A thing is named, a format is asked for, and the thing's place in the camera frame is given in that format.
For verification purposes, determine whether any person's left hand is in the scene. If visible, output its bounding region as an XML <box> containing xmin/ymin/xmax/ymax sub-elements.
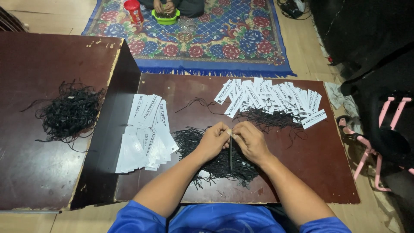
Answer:
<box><xmin>194</xmin><ymin>122</ymin><xmax>233</xmax><ymax>163</ymax></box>

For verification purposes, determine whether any person's right hand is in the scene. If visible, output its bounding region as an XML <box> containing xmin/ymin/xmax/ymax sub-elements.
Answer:
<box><xmin>232</xmin><ymin>121</ymin><xmax>274</xmax><ymax>166</ymax></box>

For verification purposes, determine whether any spread of strung white tags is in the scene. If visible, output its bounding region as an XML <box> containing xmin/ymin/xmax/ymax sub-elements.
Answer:
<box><xmin>214</xmin><ymin>77</ymin><xmax>328</xmax><ymax>130</ymax></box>

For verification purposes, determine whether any stack of blank-side white tags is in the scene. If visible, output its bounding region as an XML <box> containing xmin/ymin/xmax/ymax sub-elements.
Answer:
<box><xmin>115</xmin><ymin>93</ymin><xmax>179</xmax><ymax>174</ymax></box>

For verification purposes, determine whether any person's blue shirt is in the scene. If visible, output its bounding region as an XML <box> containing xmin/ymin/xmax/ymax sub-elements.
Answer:
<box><xmin>108</xmin><ymin>200</ymin><xmax>352</xmax><ymax>233</ymax></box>

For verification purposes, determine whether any floral blue rug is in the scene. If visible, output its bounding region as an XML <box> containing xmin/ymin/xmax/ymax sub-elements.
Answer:
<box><xmin>82</xmin><ymin>0</ymin><xmax>297</xmax><ymax>78</ymax></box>

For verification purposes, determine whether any crumpled white cloth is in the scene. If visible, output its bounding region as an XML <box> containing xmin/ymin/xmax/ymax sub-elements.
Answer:
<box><xmin>324</xmin><ymin>81</ymin><xmax>360</xmax><ymax>118</ymax></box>

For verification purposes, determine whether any pile of silver metal pieces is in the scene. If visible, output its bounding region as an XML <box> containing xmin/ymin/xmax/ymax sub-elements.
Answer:
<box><xmin>177</xmin><ymin>17</ymin><xmax>198</xmax><ymax>35</ymax></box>

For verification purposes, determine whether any green plastic container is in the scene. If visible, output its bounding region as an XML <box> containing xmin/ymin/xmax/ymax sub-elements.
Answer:
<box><xmin>151</xmin><ymin>8</ymin><xmax>180</xmax><ymax>26</ymax></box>

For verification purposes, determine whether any red cylindrical canister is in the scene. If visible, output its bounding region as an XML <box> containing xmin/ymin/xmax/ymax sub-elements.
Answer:
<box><xmin>124</xmin><ymin>0</ymin><xmax>145</xmax><ymax>24</ymax></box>

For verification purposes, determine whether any large black fabric heap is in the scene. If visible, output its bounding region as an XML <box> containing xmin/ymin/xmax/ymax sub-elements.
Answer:
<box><xmin>307</xmin><ymin>0</ymin><xmax>414</xmax><ymax>98</ymax></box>

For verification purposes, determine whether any dark slatted object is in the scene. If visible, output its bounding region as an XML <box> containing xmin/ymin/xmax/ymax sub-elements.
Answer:
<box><xmin>0</xmin><ymin>6</ymin><xmax>29</xmax><ymax>33</ymax></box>

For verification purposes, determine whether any pile of black tag strings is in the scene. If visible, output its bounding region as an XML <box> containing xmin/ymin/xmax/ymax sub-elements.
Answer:
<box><xmin>173</xmin><ymin>126</ymin><xmax>260</xmax><ymax>190</ymax></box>

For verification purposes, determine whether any loose black string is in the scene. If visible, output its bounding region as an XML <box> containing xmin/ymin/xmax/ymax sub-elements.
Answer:
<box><xmin>175</xmin><ymin>97</ymin><xmax>227</xmax><ymax>116</ymax></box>

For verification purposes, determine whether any pink metal chair frame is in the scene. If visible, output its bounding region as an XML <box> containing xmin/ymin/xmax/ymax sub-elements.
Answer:
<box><xmin>338</xmin><ymin>96</ymin><xmax>414</xmax><ymax>192</ymax></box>

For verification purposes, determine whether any bundle of black cables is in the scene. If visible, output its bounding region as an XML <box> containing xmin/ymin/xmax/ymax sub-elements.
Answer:
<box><xmin>277</xmin><ymin>0</ymin><xmax>312</xmax><ymax>20</ymax></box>

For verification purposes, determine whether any large heap of black strings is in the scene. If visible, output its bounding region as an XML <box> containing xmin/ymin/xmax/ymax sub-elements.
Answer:
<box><xmin>20</xmin><ymin>80</ymin><xmax>107</xmax><ymax>153</ymax></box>

